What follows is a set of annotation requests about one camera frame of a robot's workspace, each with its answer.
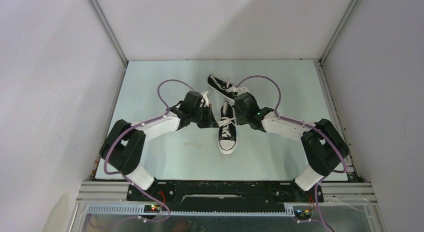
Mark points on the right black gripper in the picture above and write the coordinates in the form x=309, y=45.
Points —
x=239, y=121

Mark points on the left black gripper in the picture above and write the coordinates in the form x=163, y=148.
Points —
x=210, y=121

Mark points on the black canvas sneaker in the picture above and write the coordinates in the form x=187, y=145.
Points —
x=222, y=87
x=227, y=134

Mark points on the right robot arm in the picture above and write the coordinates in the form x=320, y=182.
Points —
x=324, y=147

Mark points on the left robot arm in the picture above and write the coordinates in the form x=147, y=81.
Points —
x=125, y=142

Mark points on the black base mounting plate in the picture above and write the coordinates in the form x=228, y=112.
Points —
x=226, y=196

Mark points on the left controller board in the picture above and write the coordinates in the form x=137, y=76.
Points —
x=152, y=209

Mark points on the controller board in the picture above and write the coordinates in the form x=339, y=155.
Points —
x=152, y=209
x=304, y=215

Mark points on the right controller board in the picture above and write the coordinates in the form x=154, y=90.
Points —
x=304, y=215

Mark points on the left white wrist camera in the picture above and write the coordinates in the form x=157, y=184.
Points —
x=204, y=102

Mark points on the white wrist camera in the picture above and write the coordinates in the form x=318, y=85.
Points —
x=204, y=102
x=239, y=90

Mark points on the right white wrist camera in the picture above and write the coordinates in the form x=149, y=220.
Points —
x=239, y=90

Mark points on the grey slotted cable duct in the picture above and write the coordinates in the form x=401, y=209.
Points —
x=141, y=210

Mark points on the aluminium frame rail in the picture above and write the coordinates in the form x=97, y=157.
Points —
x=348, y=194

